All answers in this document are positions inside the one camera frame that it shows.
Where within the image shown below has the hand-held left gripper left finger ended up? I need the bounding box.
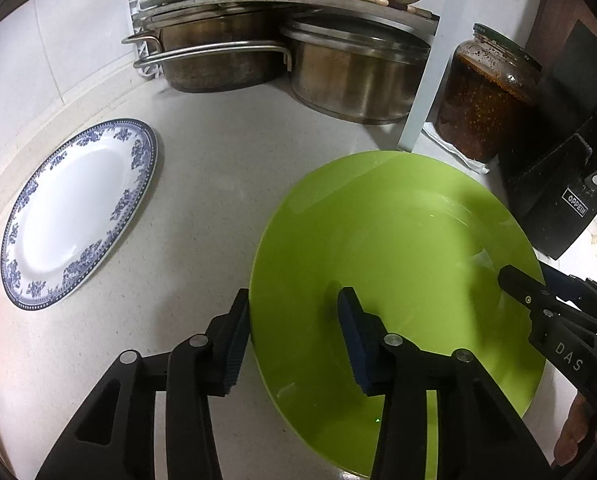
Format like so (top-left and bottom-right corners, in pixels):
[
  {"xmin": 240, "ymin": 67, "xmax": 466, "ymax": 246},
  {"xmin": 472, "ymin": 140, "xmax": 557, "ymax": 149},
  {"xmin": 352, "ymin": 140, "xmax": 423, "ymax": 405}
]
[{"xmin": 36, "ymin": 287, "xmax": 252, "ymax": 480}]

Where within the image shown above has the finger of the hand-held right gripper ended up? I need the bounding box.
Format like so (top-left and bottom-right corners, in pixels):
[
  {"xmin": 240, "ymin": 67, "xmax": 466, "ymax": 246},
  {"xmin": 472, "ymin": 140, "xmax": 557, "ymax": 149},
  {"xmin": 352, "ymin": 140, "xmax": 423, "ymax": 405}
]
[
  {"xmin": 542, "ymin": 261, "xmax": 597, "ymax": 335},
  {"xmin": 497, "ymin": 264, "xmax": 555, "ymax": 312}
]

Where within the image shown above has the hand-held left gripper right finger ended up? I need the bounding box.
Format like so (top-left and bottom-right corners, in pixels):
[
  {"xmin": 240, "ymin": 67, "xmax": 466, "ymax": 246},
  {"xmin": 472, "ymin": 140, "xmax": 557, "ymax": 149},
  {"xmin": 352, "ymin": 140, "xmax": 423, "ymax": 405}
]
[{"xmin": 337, "ymin": 286, "xmax": 551, "ymax": 480}]

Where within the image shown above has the green plate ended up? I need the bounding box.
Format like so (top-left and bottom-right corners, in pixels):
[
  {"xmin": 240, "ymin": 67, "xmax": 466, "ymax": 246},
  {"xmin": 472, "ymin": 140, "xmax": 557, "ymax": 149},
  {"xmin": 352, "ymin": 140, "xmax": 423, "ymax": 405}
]
[{"xmin": 248, "ymin": 150, "xmax": 549, "ymax": 478}]

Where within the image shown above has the blue floral white plate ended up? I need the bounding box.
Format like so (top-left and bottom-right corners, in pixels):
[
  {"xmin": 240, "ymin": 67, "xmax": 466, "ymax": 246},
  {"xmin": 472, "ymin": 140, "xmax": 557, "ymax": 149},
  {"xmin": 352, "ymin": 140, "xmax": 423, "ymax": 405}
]
[{"xmin": 0, "ymin": 118, "xmax": 158, "ymax": 311}]

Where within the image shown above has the person's right hand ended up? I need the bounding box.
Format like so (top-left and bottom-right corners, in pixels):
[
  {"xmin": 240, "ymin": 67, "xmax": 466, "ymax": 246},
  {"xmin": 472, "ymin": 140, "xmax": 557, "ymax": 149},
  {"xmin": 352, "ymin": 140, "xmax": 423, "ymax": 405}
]
[{"xmin": 552, "ymin": 394, "xmax": 597, "ymax": 470}]

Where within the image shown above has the black knife block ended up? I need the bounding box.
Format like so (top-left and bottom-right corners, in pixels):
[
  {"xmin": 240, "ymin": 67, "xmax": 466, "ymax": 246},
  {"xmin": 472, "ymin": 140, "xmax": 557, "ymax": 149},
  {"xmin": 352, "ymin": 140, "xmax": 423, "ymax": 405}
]
[{"xmin": 498, "ymin": 25, "xmax": 597, "ymax": 261}]

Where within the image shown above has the white paper towel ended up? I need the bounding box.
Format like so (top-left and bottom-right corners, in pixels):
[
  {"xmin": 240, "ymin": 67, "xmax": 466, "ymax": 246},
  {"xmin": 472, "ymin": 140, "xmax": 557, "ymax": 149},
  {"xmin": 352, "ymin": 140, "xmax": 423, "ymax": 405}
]
[{"xmin": 421, "ymin": 121, "xmax": 491, "ymax": 175}]

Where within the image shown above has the glass jar of chili sauce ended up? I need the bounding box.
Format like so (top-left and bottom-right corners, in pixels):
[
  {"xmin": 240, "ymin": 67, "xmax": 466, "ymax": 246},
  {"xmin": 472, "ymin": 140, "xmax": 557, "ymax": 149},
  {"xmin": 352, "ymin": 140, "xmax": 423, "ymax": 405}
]
[{"xmin": 435, "ymin": 22, "xmax": 544, "ymax": 163}]

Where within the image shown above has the grey corner shelf rack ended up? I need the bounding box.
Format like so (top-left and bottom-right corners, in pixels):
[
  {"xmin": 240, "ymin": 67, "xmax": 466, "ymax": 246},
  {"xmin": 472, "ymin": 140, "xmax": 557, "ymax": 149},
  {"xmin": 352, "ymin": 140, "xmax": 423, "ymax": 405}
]
[{"xmin": 133, "ymin": 0, "xmax": 441, "ymax": 153}]

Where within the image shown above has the steel pot with lid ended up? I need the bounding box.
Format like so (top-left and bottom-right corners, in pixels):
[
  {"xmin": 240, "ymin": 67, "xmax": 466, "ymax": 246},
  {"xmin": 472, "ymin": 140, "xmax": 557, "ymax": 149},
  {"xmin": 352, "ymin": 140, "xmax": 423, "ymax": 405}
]
[{"xmin": 278, "ymin": 17, "xmax": 431, "ymax": 125}]

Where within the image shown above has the steel pot with long handle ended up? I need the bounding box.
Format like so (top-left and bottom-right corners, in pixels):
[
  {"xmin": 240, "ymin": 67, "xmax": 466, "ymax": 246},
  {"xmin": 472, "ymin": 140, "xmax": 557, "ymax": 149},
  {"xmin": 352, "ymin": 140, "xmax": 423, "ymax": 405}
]
[{"xmin": 122, "ymin": 7, "xmax": 294, "ymax": 93}]

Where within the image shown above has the white plastic lattice bracket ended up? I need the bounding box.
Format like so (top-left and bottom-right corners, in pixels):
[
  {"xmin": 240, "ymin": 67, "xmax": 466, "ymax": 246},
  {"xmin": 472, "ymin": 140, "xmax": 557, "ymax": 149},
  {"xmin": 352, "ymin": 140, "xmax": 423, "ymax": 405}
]
[{"xmin": 127, "ymin": 0, "xmax": 164, "ymax": 81}]

